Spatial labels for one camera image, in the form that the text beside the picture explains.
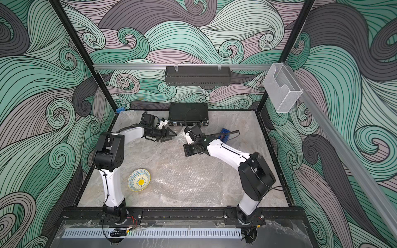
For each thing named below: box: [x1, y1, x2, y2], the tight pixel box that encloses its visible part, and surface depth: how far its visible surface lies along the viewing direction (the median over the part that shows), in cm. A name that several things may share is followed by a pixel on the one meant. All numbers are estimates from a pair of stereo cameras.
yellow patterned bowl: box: [127, 168, 151, 193], surface depth 85 cm
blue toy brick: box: [115, 106, 126, 114], surface depth 124 cm
